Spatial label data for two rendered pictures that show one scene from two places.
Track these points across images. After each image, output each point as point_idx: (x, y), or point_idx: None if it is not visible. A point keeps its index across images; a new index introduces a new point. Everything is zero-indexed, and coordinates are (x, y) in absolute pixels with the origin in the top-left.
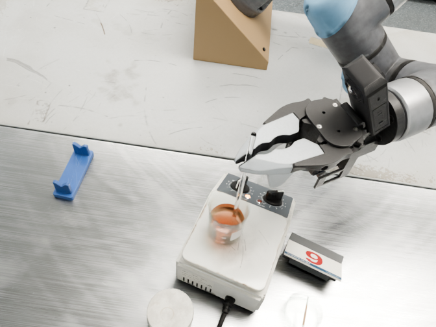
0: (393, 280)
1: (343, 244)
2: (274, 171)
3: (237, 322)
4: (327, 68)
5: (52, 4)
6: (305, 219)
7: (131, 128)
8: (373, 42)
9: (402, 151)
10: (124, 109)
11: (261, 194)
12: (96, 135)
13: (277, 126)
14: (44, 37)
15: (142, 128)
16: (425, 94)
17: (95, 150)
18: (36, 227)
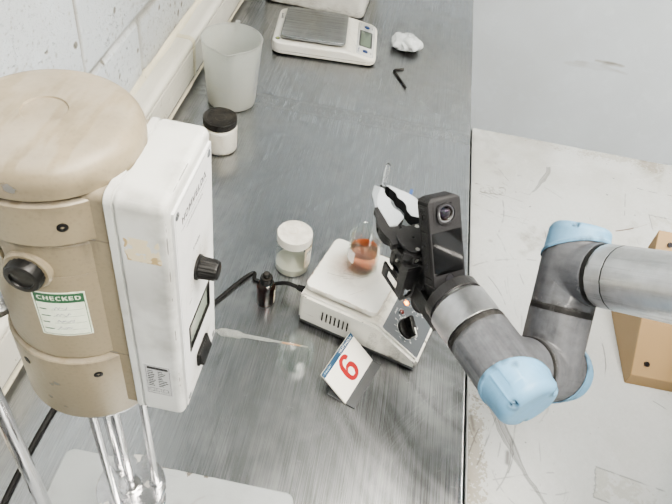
0: (326, 455)
1: (369, 413)
2: (372, 202)
3: (292, 308)
4: (663, 466)
5: (643, 191)
6: (398, 382)
7: (488, 248)
8: (547, 292)
9: None
10: (511, 244)
11: None
12: (473, 224)
13: (415, 204)
14: (589, 188)
15: (490, 256)
16: (472, 311)
17: None
18: None
